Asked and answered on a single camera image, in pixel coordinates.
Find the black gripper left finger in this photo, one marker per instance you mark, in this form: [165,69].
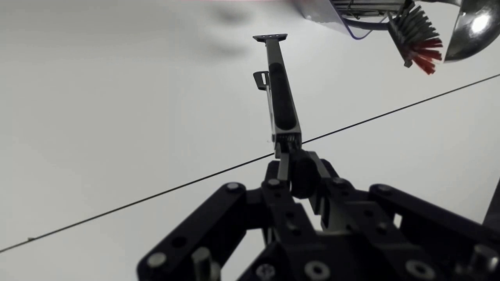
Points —
[209,228]

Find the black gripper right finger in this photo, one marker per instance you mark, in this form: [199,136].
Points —
[416,223]

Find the black metal tongs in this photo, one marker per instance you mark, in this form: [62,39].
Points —
[282,98]

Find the clear plastic utensil holder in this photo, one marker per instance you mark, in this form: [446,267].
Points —
[334,12]

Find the red tipped brush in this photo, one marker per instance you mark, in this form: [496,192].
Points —
[419,36]

